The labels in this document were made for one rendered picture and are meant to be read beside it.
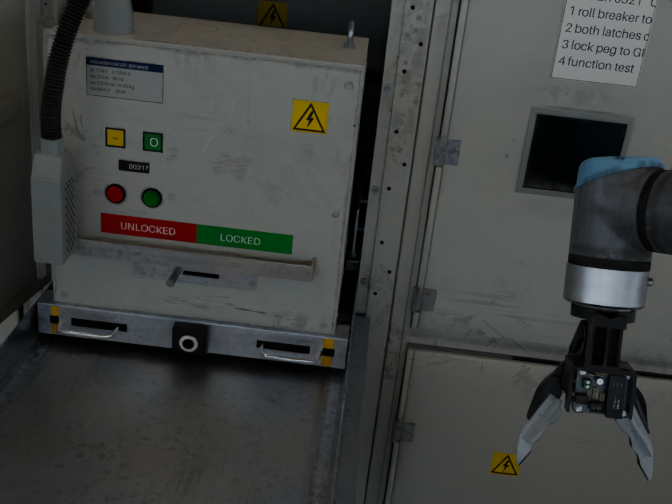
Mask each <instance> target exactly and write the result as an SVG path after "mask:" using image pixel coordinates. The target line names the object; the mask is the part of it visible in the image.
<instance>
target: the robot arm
mask: <svg viewBox="0 0 672 504"><path fill-rule="evenodd" d="M574 193H575V198H574V208H573V217H572V226H571V235H570V245H569V253H568V262H567V263H566V273H565V282H564V291H563V297H564V299H565V300H567V301H570V302H572V303H571V310H570V315H572V316H574V317H578V318H582V319H586V320H581V321H580V323H579V325H578V328H577V330H576V332H575V334H574V337H573V339H572V341H571V344H570V346H569V352H568V355H565V360H563V361H561V362H560V363H559V364H560V365H557V367H556V369H555V370H554V371H553V372H552V373H550V374H549V375H548V376H546V377H545V378H544V379H543V380H542V381H541V382H540V384H539V385H538V387H537V389H536V391H535V393H534V396H533V398H532V401H531V404H530V407H529V409H528V412H527V416H526V419H525V421H524V424H523V427H522V430H521V433H520V437H519V440H518V444H517V452H516V463H517V464H518V465H520V464H521V463H522V462H523V461H524V460H525V459H526V457H527V456H528V455H529V454H530V453H531V449H532V447H533V445H534V443H535V442H536V441H538V440H539V439H541V437H542V435H543V432H544V430H545V428H546V427H547V426H548V425H550V424H553V423H555V422H557V421H558V419H559V418H560V417H561V416H562V415H563V412H562V408H561V404H562V400H561V399H560V397H561V395H562V393H563V392H564V393H565V403H564V408H565V410H566V412H569V410H570V403H571V405H572V407H571V408H572V410H573V412H577V413H583V412H587V413H596V414H604V415H605V417H606V418H613V419H615V421H616V422H617V424H618V426H619V427H620V429H621V430H622V431H623V432H625V433H627V435H628V436H629V444H630V446H631V448H632V449H633V450H634V452H635V453H636V456H637V463H638V465H639V467H640V469H641V470H642V472H643V474H644V476H645V477H646V479H647V481H650V480H651V479H652V474H653V468H654V456H653V447H652V440H651V434H650V431H649V429H648V421H647V407H646V402H645V399H644V397H643V395H642V393H641V391H640V390H639V389H638V388H637V386H636V382H637V372H636V371H635V370H634V369H633V368H632V367H631V366H630V365H629V363H628V362H625V361H622V360H621V359H620V356H621V347H622V339H623V330H626V327H627V324H629V323H634V322H635V317H636V310H638V309H642V308H644V307H645V306H646V298H647V286H652V285H653V283H654V280H653V279H652V278H648V276H649V271H650V269H651V261H652V252H656V253H662V254H669V255H672V170H664V164H663V162H662V161H661V160H660V159H658V158H653V157H639V156H622V157H618V156H608V157H595V158H589V159H586V160H585V161H583V162H582V163H581V164H580V166H579V169H578V176H577V182H576V185H575V187H574ZM562 391H563V392H562Z"/></svg>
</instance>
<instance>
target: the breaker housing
mask: <svg viewBox="0 0 672 504"><path fill-rule="evenodd" d="M133 12H134V11H133ZM82 18H83V20H81V22H82V23H81V24H80V26H81V27H78V28H79V30H77V32H78V33H76V35H77V36H76V37H77V38H86V39H94V40H103V41H112V42H121V43H130V44H138V45H147V46H156V47H165V48H174V49H182V50H191V51H200V52H209V53H218V54H226V55H235V56H244V57H253V58H262V59H270V60H279V61H288V62H297V63H306V64H314V65H323V66H332V67H341V68H350V69H358V70H362V75H361V84H360V93H359V102H358V111H357V120H356V129H355V138H354V147H353V156H352V165H351V174H350V183H349V192H348V201H347V210H346V219H345V228H344V237H343V246H342V255H341V264H340V273H339V282H338V291H337V300H336V309H335V318H334V327H333V334H335V326H336V320H337V317H338V315H339V312H338V306H339V299H340V292H341V284H342V277H343V275H344V271H343V270H344V263H345V255H346V247H347V246H348V242H347V238H348V229H349V221H350V214H351V207H352V200H353V196H352V193H353V188H352V187H353V178H354V169H355V160H356V152H357V143H358V134H359V125H360V116H361V107H362V98H363V92H364V81H365V72H366V68H367V67H368V63H367V54H368V45H369V38H364V37H355V36H353V43H354V44H355V48H353V49H348V48H345V47H344V43H345V42H347V36H346V35H337V34H329V33H320V32H311V31H302V30H293V29H284V28H275V27H267V26H258V25H249V24H240V23H231V22H222V21H213V20H205V19H196V18H187V17H178V16H169V15H160V14H151V13H143V12H134V32H133V33H132V34H128V35H106V34H100V33H97V32H94V31H93V19H85V18H84V17H82ZM57 27H59V26H58V24H57V25H56V26H54V27H52V28H45V29H44V56H45V71H46V70H47V69H46V67H47V65H46V64H47V63H46V36H45V34H50V35H56V32H55V31H58V30H57ZM351 196H352V197H351ZM183 274H189V275H198V276H206V277H214V278H219V275H216V274H208V273H199V272H191V271H184V272H183Z"/></svg>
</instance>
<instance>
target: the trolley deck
mask: <svg viewBox="0 0 672 504"><path fill-rule="evenodd" d="M370 318H371V317H370V316H369V318H364V317H357V320H356V329H355V338H354V347H353V356H352V365H351V374H350V383H349V392H348V400H347V409H346V418H345V427H344V436H343V445H342V454H341V463H340V472H339V481H338V490H337V499H336V504H355V499H356V487H357V475H358V463H359V451H360V439H361V427H362V415H363V402H364V390H365V378H366V366H367V354H368V342H369V330H370ZM327 374H328V367H324V366H315V365H307V364H299V363H291V362H282V361H274V360H266V359H257V358H249V357H241V356H232V355H224V354H216V353H206V355H205V356H202V355H193V354H185V353H177V352H172V348H166V347H158V346H149V345H141V344H133V343H124V342H116V341H108V340H99V339H91V338H83V337H74V336H66V335H58V337H57V338H56V339H55V341H54V342H53V344H52V345H51V347H50V348H49V349H48V351H47V352H46V354H45V355H44V357H43V358H42V359H41V361H40V362H39V364H38V365H37V367H36V368H35V369H34V371H33V372H32V374H31V375H30V377H29V378H28V379H27V381H26V382H25V384H24V385H23V387H22V388H21V390H20V391H19V392H18V394H17V395H16V397H15V398H14V400H13V401H12V402H11V404H10V405H9V407H8V408H7V410H6V411H5V412H4V414H3V415H2V417H1V418H0V504H308V497H309V491H310V484H311V478H312V471H313V465H314V458H315V452H316V445H317V439H318V432H319V426H320V419H321V413H322V406H323V400H324V393H325V387H326V380H327Z"/></svg>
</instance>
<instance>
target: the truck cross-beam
mask: <svg viewBox="0 0 672 504"><path fill-rule="evenodd" d="M37 306H38V327H39V332H41V333H50V334H57V333H52V327H51V324H57V322H58V320H59V316H54V315H51V306H57V307H58V306H59V307H68V308H71V326H72V330H73V331H81V332H89V333H98V334H109V333H111V332H112V331H113V330H114V329H115V328H116V326H117V325H120V326H121V329H120V330H119V331H118V333H117V334H116V335H115V336H113V337H112V338H109V339H101V338H91V337H83V336H75V335H72V336H74V337H83V338H91V339H99V340H108V341H116V342H124V343H133V344H141V345H149V346H158V347H166V348H172V327H173V325H174V323H175V322H181V323H189V324H198V325H206V326H209V337H208V351H207V353H216V354H224V355H232V356H241V357H249V358H257V359H266V360H274V361H282V360H275V359H268V358H264V357H263V356H262V355H261V354H260V343H262V342H263V343H264V344H265V346H264V351H265V353H267V354H273V355H281V356H289V357H297V358H307V359H309V353H310V343H311V337H318V338H325V339H333V340H334V347H333V349H329V348H323V353H322V356H325V357H332V365H331V366H324V367H332V368H340V369H345V364H346V356H347V347H348V339H349V330H350V326H347V325H338V324H336V326H335V334H325V333H317V332H309V331H300V330H292V329H284V328H275V327H267V326H259V325H250V324H242V323H233V322H225V321H217V320H208V319H200V318H192V317H183V316H175V315H167V314H158V313H150V312H141V311H133V310H125V309H116V308H108V307H100V306H91V305H83V304H75V303H66V302H58V301H54V292H53V290H47V291H46V292H45V294H44V295H43V296H42V297H41V299H40V300H39V301H38V303H37ZM282 362H290V361H282Z"/></svg>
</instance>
